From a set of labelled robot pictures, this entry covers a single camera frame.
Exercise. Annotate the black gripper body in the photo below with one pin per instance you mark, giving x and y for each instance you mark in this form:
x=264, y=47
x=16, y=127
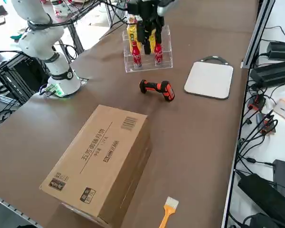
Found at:
x=149, y=10

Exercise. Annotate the orange black barcode scanner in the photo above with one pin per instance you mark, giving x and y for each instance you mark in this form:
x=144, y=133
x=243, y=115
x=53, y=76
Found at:
x=167, y=91

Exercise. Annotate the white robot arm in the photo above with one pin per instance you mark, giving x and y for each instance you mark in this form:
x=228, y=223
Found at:
x=38, y=40

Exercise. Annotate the brown cardboard box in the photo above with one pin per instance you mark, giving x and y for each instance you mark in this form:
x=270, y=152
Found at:
x=95, y=161

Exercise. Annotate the yellow juice bottle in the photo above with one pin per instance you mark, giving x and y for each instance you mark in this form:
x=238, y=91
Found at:
x=132, y=35
x=152, y=38

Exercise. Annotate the clear acrylic stepped shelf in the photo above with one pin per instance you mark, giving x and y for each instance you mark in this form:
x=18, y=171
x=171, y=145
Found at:
x=167, y=35

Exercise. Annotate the red cola bottle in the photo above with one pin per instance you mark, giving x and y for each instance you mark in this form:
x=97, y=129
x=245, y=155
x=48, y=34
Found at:
x=158, y=55
x=136, y=55

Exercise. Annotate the white bottle with pink cap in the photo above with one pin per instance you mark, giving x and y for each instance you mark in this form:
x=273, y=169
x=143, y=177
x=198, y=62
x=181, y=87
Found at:
x=132, y=20

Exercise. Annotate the white flat weighing scale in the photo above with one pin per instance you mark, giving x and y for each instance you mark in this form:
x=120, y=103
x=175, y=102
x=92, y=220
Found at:
x=209, y=78

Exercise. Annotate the white device with red part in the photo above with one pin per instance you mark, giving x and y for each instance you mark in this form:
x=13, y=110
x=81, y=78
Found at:
x=58, y=7

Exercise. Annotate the red black connector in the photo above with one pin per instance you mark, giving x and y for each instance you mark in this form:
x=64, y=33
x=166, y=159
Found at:
x=257, y=102
x=268, y=126

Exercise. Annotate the black metal rack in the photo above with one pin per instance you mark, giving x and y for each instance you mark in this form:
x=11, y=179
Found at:
x=26, y=69

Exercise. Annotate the aluminium frame rail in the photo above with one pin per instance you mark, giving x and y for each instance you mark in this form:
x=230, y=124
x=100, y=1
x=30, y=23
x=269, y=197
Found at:
x=256, y=35

